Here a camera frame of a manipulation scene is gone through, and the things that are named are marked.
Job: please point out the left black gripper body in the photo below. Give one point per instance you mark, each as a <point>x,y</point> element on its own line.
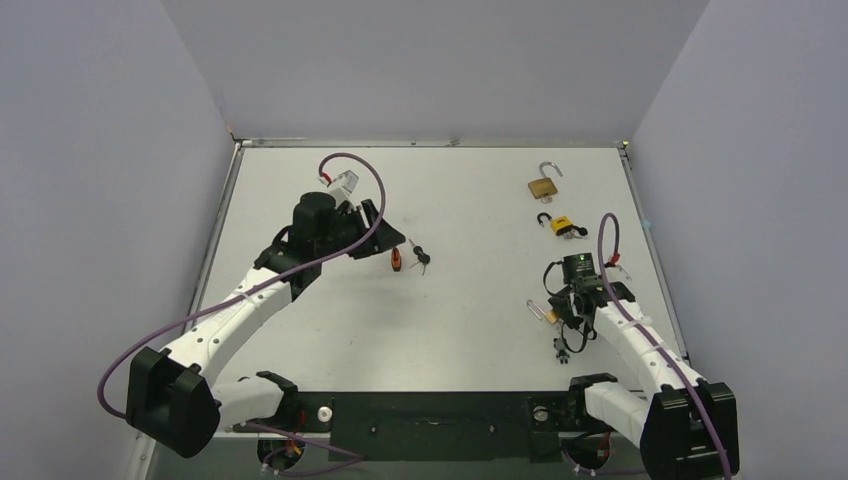
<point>348,228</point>

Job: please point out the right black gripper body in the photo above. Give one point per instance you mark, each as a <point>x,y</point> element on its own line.
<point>573,316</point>

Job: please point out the small brass padlock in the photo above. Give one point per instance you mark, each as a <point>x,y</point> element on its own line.
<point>547,316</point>

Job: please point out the small padlock keys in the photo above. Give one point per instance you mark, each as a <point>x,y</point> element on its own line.
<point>562,352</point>

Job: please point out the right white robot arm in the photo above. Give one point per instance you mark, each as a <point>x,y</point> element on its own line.
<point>684,426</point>

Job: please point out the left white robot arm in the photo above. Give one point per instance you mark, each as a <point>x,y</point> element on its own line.
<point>174,395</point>

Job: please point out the yellow padlock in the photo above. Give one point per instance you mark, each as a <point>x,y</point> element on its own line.
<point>562,226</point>

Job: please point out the large brass padlock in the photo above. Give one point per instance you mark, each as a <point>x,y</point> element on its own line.
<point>544,188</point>

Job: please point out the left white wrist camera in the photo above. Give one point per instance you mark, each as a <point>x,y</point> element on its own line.
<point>341,187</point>

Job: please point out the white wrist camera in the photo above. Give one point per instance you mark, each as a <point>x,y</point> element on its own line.
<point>619,271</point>
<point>341,187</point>

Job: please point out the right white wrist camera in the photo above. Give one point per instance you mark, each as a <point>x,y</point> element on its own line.
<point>619,271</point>

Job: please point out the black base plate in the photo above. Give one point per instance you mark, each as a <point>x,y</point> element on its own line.
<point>442,426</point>

